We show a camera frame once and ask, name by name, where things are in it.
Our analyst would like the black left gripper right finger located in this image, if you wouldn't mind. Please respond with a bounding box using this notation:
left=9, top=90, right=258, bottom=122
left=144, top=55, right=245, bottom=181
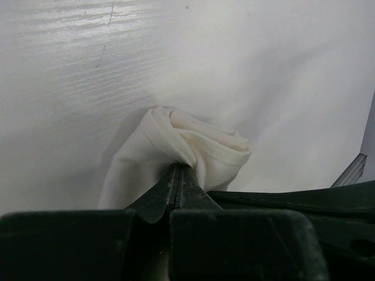
left=175, top=165, right=222, bottom=210

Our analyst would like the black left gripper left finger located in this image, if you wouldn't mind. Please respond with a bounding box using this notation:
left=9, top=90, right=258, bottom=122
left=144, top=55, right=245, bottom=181
left=124, top=164, right=179, bottom=280

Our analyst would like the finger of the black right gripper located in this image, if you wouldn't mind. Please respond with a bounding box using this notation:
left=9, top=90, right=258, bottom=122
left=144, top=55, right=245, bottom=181
left=209, top=181, right=374, bottom=261

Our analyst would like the white cloth napkin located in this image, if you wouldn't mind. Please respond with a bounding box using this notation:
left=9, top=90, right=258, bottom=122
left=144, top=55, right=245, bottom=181
left=98, top=107, right=251, bottom=209

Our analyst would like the aluminium right side rail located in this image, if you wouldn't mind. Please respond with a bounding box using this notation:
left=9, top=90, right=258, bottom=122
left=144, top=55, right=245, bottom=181
left=331, top=153, right=367, bottom=188

